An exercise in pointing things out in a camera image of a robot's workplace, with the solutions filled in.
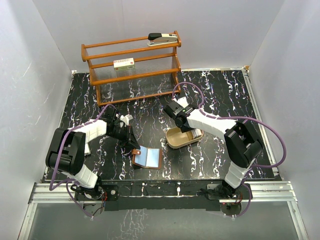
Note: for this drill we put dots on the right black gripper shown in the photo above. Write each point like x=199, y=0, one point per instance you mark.
x=186, y=129

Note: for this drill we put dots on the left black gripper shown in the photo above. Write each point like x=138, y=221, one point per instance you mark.
x=129, y=140

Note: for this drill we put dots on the brown leather card holder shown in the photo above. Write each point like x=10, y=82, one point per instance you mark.
x=146, y=157

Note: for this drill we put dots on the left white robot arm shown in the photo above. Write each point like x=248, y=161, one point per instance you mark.
x=69, y=147

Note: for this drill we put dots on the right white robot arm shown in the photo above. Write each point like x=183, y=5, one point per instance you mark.
x=242, y=141

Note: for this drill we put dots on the stack of cards in tray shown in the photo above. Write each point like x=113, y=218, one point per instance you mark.
x=197, y=133

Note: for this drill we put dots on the beige oval tray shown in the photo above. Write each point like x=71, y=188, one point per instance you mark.
x=177, y=139

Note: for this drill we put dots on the wooden three-tier shelf rack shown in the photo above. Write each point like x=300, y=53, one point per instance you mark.
x=155, y=73

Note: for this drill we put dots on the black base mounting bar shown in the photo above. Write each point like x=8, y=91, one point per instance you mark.
x=169, y=195

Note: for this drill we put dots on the white and red staples box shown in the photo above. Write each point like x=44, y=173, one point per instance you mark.
x=124, y=64

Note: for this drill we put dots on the black and beige stapler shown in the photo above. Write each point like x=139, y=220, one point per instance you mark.
x=156, y=39

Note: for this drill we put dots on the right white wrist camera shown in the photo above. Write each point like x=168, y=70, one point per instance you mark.
x=182, y=101

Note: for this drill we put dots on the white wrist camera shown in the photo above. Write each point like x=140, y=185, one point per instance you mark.
x=182, y=101
x=125, y=120

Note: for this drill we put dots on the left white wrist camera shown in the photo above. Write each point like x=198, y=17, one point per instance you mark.
x=125, y=120

